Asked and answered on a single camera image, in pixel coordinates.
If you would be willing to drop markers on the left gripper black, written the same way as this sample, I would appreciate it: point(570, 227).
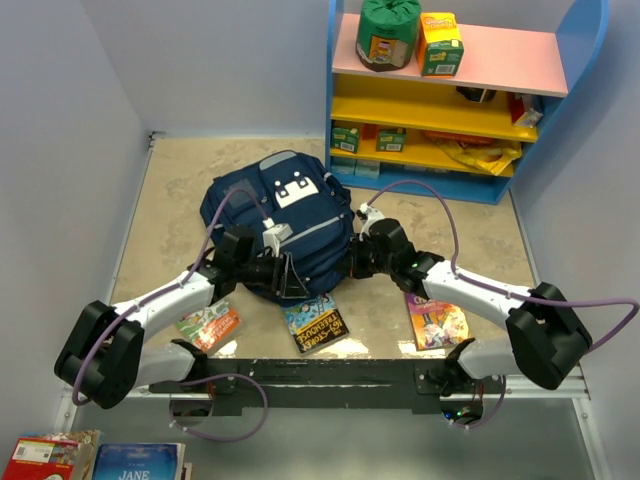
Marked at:
point(283, 281)

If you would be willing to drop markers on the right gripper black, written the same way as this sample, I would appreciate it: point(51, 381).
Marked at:
point(355, 247)

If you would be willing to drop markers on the black 169-storey treehouse book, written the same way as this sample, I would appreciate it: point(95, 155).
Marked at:
point(315, 324)

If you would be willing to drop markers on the navy blue school backpack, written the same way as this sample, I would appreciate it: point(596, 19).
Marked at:
point(294, 188)

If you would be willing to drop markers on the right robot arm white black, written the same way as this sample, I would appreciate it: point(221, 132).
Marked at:
point(544, 340)

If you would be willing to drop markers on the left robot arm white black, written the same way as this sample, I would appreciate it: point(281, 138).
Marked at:
point(104, 357)

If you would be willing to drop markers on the yellow snack bag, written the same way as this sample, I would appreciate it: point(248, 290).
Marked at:
point(491, 156)

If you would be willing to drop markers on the purple Roald Dahl book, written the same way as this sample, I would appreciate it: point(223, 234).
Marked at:
point(436, 324)

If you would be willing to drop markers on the orange 78-storey treehouse book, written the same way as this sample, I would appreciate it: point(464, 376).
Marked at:
point(212, 328)

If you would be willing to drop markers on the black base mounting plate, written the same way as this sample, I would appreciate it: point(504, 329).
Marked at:
point(419, 385)

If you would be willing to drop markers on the right small green box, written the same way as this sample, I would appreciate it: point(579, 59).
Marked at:
point(391, 139)

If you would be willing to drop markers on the small green box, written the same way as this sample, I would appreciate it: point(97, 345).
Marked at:
point(391, 139)
point(345, 136)

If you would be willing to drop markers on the left small green box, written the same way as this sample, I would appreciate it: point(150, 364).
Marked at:
point(345, 136)

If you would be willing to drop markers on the colourful blue toy shelf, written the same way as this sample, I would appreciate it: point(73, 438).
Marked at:
point(552, 65)

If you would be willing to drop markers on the red white packet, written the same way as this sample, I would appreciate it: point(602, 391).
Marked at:
point(525, 109)

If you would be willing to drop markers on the orange green carton box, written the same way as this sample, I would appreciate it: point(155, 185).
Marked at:
point(439, 48)

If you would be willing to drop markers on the green wrapped tissue roll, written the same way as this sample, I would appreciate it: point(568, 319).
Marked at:
point(387, 33)

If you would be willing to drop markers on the blue Jane book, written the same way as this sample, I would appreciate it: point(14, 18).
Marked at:
point(141, 461)

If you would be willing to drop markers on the red book bottom left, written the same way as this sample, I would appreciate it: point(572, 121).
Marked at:
point(60, 455)

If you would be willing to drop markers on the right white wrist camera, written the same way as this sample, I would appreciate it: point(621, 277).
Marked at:
point(368, 216)

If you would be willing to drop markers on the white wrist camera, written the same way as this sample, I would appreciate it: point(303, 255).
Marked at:
point(275, 234)
point(368, 216)

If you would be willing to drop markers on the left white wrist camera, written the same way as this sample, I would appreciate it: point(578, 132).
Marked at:
point(275, 234)

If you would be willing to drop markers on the aluminium rail frame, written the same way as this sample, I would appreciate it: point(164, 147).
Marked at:
point(323, 432)

